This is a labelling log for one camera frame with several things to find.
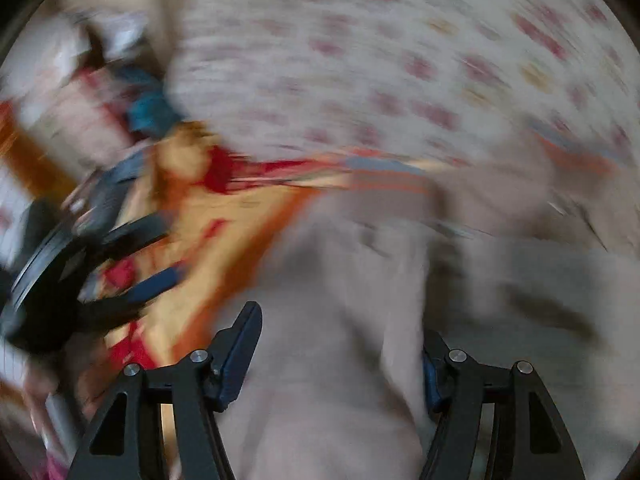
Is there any beige sweatshirt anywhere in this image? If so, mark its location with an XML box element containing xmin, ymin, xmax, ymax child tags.
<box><xmin>235</xmin><ymin>130</ymin><xmax>640</xmax><ymax>480</ymax></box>

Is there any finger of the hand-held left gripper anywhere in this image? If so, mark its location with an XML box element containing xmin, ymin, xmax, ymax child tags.
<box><xmin>79</xmin><ymin>261</ymin><xmax>187</xmax><ymax>332</ymax></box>
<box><xmin>75</xmin><ymin>150</ymin><xmax>172</xmax><ymax>257</ymax></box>

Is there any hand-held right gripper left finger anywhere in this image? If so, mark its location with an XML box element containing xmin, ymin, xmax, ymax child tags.
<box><xmin>67</xmin><ymin>301</ymin><xmax>263</xmax><ymax>480</ymax></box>

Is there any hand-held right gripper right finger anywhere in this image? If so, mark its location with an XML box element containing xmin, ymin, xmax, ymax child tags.
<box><xmin>419</xmin><ymin>329</ymin><xmax>586</xmax><ymax>480</ymax></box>

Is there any floral bedsheet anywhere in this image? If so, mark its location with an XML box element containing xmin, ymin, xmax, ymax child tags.
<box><xmin>162</xmin><ymin>0</ymin><xmax>637</xmax><ymax>173</ymax></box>

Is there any orange patterned blanket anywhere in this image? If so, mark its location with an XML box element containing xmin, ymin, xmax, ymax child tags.
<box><xmin>0</xmin><ymin>100</ymin><xmax>621</xmax><ymax>480</ymax></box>

